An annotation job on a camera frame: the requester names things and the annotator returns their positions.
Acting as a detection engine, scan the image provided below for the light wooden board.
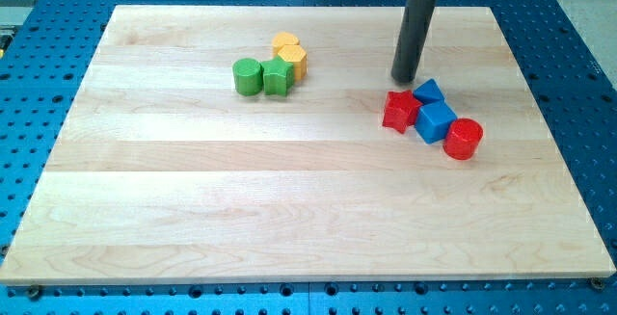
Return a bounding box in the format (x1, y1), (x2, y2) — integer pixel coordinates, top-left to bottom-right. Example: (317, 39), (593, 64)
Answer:
(1, 5), (615, 285)

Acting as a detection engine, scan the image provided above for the red cylinder block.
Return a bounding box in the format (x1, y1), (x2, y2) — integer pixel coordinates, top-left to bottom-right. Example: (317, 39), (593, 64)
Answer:
(443, 118), (484, 160)

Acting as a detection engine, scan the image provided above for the red star block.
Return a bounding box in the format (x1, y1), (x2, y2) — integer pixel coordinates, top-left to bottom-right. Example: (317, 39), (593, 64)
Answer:
(382, 91), (423, 134)

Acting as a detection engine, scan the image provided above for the green cylinder block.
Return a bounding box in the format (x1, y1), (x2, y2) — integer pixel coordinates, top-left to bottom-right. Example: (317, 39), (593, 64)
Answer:
(232, 58), (263, 96)

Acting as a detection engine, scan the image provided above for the blue perforated metal table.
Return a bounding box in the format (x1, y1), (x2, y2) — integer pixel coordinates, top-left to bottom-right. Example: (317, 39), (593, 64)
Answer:
(1, 0), (616, 314)

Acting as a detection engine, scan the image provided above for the yellow hexagon block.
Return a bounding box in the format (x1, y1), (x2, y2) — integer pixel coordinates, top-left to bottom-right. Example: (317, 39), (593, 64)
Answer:
(278, 44), (308, 81)

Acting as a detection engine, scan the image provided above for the blue cube block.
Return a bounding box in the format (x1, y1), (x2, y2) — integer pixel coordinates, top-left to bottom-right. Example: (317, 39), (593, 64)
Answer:
(415, 101), (457, 144)

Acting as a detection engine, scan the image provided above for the blue triangle block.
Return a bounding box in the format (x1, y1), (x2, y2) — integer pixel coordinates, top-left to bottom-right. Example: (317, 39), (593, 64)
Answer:
(413, 79), (445, 104)

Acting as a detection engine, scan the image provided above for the yellow cylinder block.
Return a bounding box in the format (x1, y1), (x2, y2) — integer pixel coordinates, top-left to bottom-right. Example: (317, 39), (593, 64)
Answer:
(271, 32), (300, 57)

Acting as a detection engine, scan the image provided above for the green star block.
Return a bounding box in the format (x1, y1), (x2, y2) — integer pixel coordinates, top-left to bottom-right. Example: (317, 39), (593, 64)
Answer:
(261, 56), (295, 96)

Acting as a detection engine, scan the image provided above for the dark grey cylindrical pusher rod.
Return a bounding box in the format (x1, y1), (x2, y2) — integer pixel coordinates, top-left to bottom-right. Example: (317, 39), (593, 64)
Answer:
(390, 0), (436, 84)

